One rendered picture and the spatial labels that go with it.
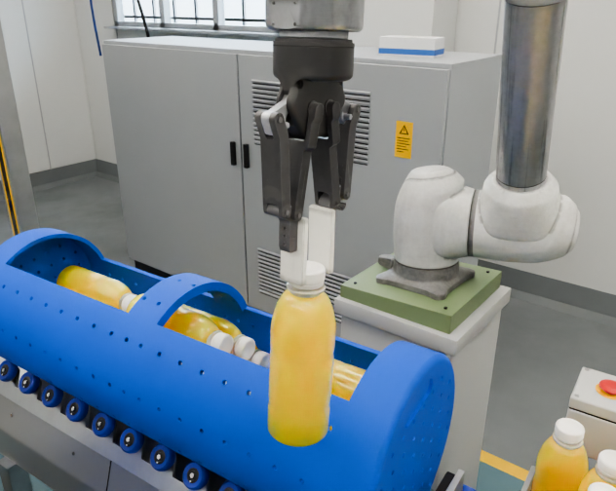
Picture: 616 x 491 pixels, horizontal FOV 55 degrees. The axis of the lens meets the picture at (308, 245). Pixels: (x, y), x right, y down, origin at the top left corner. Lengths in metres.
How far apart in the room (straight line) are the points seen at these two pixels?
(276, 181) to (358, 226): 2.12
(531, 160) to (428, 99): 1.17
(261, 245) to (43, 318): 2.06
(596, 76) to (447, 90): 1.28
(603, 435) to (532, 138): 0.54
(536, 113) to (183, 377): 0.77
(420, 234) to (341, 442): 0.69
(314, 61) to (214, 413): 0.51
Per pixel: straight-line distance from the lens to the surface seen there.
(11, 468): 1.69
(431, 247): 1.36
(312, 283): 0.60
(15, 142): 1.94
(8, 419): 1.42
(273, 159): 0.54
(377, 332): 1.42
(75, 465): 1.26
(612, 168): 3.50
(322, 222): 0.61
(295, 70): 0.54
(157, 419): 0.95
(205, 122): 3.15
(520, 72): 1.15
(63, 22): 6.24
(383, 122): 2.47
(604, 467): 0.92
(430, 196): 1.33
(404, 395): 0.76
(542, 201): 1.28
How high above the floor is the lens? 1.67
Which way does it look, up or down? 23 degrees down
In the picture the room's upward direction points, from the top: straight up
